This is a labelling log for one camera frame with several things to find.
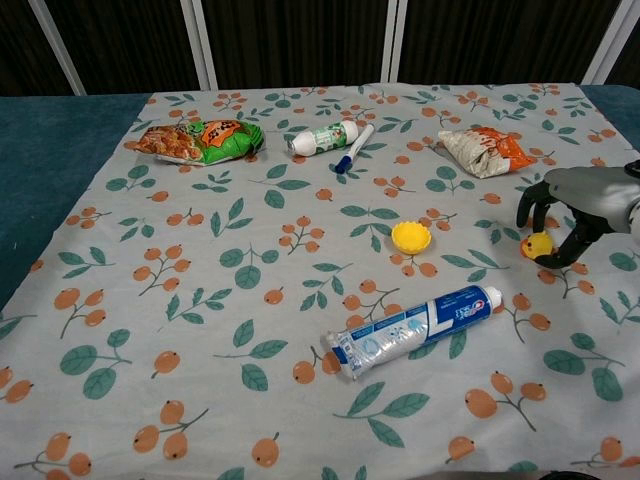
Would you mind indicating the small white green tube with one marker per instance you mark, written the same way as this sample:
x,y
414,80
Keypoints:
x,y
322,139

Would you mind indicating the small yellow orange object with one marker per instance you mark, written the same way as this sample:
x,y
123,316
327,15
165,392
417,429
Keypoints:
x,y
411,239

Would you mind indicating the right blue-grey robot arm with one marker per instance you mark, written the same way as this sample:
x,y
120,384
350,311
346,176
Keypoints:
x,y
636,217

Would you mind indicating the white marker blue cap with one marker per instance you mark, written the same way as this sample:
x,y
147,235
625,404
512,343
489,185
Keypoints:
x,y
356,148

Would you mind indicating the blue white toothpaste tube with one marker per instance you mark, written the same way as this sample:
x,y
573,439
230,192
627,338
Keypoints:
x,y
410,330

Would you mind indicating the small yellow rubber duck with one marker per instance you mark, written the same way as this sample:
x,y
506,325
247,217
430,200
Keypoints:
x,y
541,245

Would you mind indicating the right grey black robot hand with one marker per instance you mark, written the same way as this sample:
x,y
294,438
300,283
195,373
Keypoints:
x,y
590,195

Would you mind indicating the green orange snack bag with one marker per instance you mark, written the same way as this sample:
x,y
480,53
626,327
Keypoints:
x,y
200,142

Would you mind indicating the floral white tablecloth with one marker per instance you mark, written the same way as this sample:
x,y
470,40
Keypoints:
x,y
300,280

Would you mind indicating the white orange snack bag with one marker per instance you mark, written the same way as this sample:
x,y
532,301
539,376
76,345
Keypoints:
x,y
480,152

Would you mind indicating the white partition frame post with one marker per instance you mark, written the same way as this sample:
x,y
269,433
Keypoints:
x,y
602,42
202,45
57,47
395,40

